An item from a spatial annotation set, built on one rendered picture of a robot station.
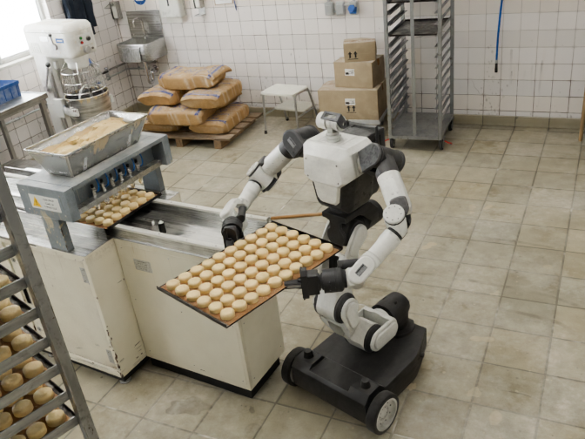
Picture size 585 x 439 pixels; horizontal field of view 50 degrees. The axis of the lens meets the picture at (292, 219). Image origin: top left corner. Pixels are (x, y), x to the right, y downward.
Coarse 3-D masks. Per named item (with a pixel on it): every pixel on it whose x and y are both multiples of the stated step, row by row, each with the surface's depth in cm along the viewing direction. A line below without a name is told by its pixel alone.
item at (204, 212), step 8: (8, 176) 384; (16, 176) 381; (24, 176) 380; (16, 184) 384; (160, 200) 326; (168, 200) 325; (152, 208) 331; (160, 208) 328; (168, 208) 324; (176, 208) 321; (184, 208) 318; (192, 208) 315; (200, 208) 313; (208, 208) 312; (216, 208) 311; (192, 216) 318; (200, 216) 315; (208, 216) 312; (216, 216) 309; (248, 216) 299; (256, 216) 298; (248, 224) 301; (256, 224) 298; (264, 224) 296
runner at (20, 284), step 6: (12, 282) 147; (18, 282) 149; (24, 282) 150; (0, 288) 146; (6, 288) 147; (12, 288) 148; (18, 288) 149; (24, 288) 150; (0, 294) 146; (6, 294) 147; (12, 294) 148; (0, 300) 146
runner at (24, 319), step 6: (30, 312) 153; (36, 312) 154; (18, 318) 151; (24, 318) 152; (30, 318) 153; (36, 318) 154; (6, 324) 149; (12, 324) 150; (18, 324) 151; (24, 324) 152; (0, 330) 148; (6, 330) 149; (12, 330) 150; (0, 336) 149
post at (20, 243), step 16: (0, 176) 136; (0, 192) 137; (0, 208) 139; (16, 208) 140; (16, 224) 141; (16, 240) 142; (16, 256) 146; (32, 256) 146; (32, 272) 147; (32, 288) 148; (48, 304) 152; (48, 320) 153; (48, 336) 156; (64, 352) 159; (64, 368) 160; (64, 384) 164; (80, 400) 166; (80, 416) 168; (96, 432) 173
